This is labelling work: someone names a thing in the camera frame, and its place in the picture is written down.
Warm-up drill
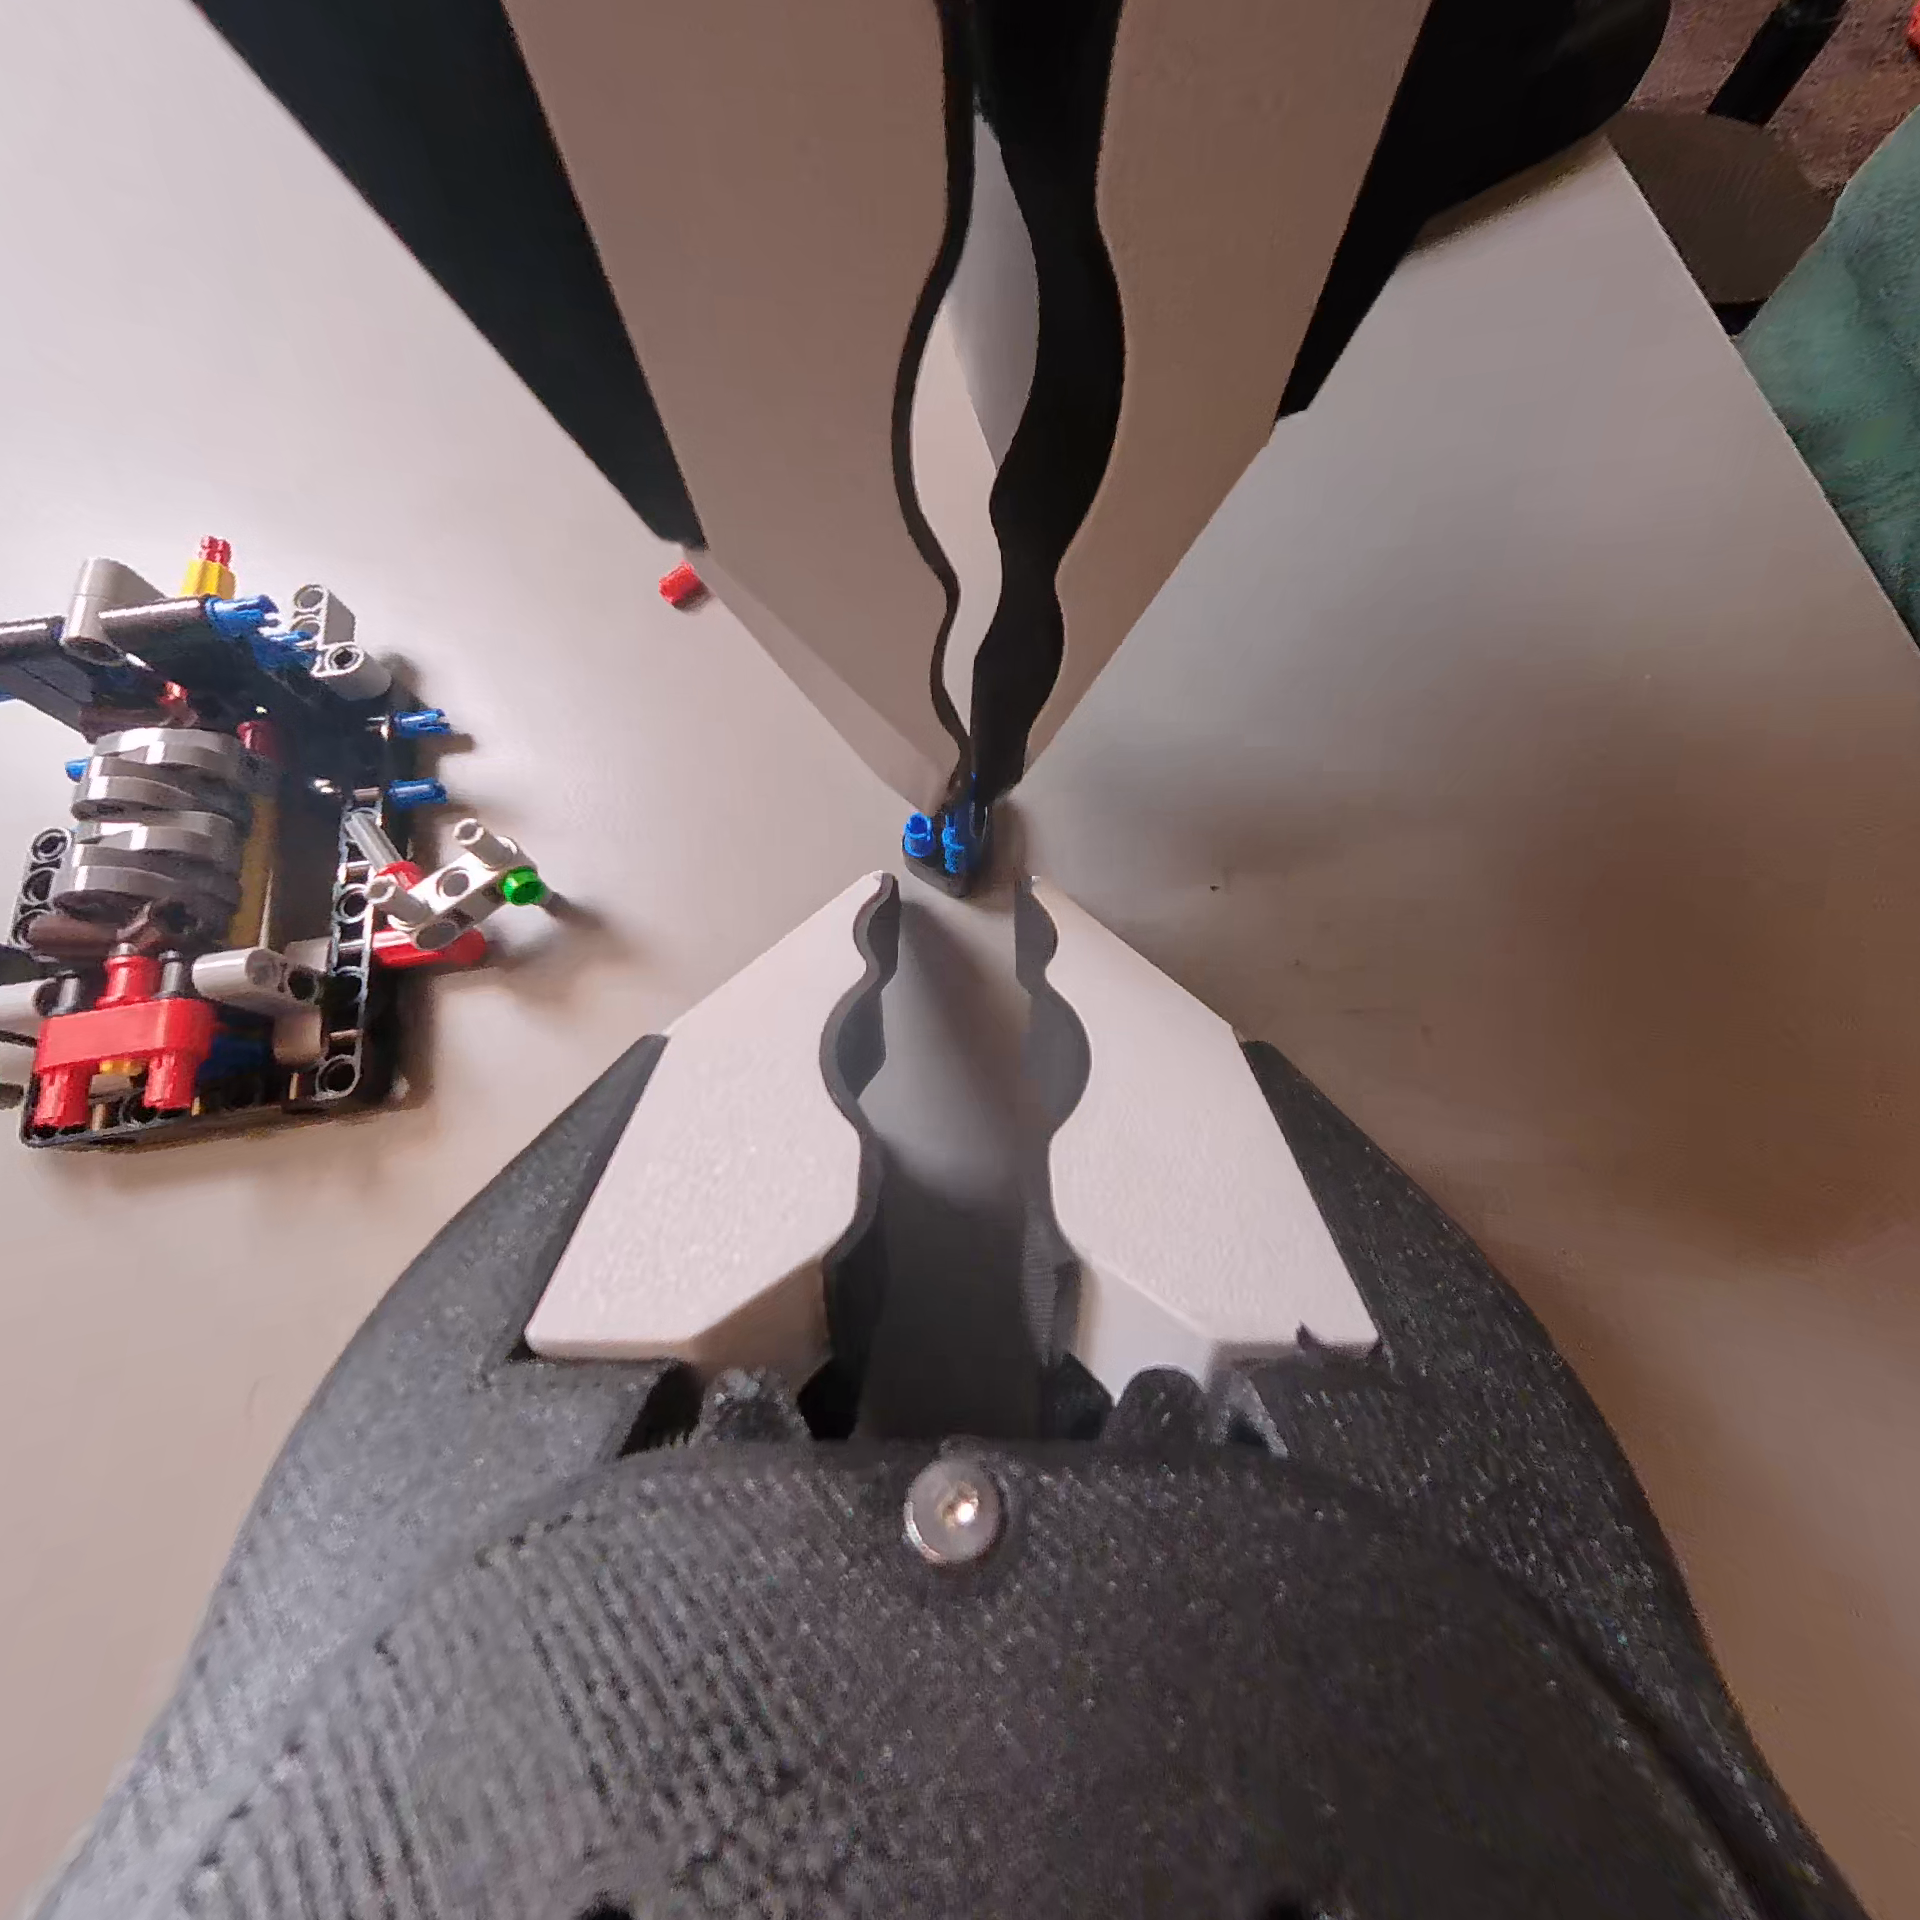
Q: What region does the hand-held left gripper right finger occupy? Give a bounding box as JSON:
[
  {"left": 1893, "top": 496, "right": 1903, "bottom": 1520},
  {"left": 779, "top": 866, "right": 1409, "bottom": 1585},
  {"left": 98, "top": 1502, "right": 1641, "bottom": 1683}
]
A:
[{"left": 1008, "top": 873, "right": 1383, "bottom": 1420}]

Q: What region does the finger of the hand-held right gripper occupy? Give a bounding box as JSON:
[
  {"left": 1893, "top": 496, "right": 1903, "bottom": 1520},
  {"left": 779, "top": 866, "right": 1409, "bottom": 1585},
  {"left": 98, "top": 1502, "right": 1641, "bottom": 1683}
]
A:
[
  {"left": 969, "top": 0, "right": 1424, "bottom": 808},
  {"left": 502, "top": 0, "right": 983, "bottom": 808}
]

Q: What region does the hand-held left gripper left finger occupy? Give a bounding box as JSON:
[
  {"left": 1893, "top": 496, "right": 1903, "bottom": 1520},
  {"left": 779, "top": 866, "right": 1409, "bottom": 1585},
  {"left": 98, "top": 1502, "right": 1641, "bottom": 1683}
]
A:
[{"left": 527, "top": 873, "right": 903, "bottom": 1395}]

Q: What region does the dark grey triangular lego liftarm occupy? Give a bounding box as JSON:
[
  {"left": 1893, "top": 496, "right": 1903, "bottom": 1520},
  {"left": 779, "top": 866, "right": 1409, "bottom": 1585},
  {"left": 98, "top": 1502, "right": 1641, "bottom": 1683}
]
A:
[{"left": 896, "top": 805, "right": 1007, "bottom": 896}]

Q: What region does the lego chassis assembly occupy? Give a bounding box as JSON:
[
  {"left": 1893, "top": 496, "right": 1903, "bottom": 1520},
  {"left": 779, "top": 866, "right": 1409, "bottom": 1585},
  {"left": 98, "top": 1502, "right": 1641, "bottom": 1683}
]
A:
[{"left": 0, "top": 529, "right": 548, "bottom": 1153}]

